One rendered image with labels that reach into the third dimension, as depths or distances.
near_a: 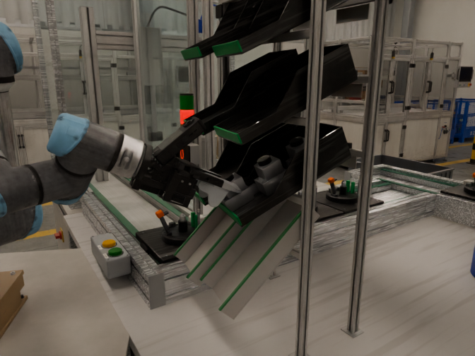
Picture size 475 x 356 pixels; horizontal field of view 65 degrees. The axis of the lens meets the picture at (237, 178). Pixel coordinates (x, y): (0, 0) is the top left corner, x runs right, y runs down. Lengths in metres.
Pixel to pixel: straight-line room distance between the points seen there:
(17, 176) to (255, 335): 0.63
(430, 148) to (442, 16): 6.44
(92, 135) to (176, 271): 0.53
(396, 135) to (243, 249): 5.95
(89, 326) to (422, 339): 0.82
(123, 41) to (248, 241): 1.54
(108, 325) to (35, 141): 5.39
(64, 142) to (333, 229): 1.02
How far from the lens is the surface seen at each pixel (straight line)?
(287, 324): 1.04
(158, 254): 1.14
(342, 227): 1.46
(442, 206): 1.92
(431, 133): 7.48
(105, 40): 2.17
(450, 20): 13.11
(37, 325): 1.14
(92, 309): 1.15
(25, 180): 0.72
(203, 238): 1.02
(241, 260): 0.90
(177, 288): 1.11
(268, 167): 0.77
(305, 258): 0.80
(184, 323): 1.04
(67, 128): 0.68
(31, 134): 6.31
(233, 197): 0.78
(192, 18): 1.38
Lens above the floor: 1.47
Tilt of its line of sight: 15 degrees down
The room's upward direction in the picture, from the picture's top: straight up
